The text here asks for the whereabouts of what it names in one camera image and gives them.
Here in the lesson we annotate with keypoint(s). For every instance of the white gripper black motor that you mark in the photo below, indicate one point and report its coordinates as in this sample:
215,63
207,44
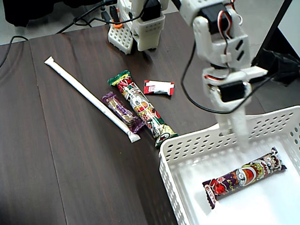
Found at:
230,93

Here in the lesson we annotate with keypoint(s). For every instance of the purple cartoon snack stick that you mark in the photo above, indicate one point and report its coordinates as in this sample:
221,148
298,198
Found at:
243,175

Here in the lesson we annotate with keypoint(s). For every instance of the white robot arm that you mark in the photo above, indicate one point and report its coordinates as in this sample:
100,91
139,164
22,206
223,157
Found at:
204,35

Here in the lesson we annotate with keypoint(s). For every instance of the white robot base with motor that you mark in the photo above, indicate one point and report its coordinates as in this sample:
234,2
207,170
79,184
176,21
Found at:
148,32

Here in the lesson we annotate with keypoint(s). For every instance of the white perforated plastic tray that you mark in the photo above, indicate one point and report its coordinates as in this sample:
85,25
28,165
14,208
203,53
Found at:
246,211

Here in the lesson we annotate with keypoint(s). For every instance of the black crumpled bag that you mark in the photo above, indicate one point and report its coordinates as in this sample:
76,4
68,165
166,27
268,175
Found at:
286,65

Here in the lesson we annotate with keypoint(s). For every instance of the red and white candy wrapper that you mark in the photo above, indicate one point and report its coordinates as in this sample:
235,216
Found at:
158,87

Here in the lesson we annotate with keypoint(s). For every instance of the green cartoon snack stick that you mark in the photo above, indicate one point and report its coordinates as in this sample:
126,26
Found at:
140,105

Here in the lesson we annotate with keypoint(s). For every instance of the black metal pole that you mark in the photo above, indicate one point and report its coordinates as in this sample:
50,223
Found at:
274,28

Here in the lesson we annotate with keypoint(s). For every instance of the small purple candy bar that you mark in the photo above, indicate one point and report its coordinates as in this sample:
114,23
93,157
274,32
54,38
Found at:
122,111

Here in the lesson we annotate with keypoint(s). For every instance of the long white wrapped stick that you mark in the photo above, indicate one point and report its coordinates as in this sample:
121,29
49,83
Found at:
89,96

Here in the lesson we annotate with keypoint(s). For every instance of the orange clamp knob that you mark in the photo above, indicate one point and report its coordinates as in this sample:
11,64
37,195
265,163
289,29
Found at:
118,25

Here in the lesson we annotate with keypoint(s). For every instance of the black cloth heap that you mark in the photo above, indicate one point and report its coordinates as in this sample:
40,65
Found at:
35,9

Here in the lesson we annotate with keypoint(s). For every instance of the white perforated base plate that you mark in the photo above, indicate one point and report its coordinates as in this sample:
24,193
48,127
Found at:
120,38

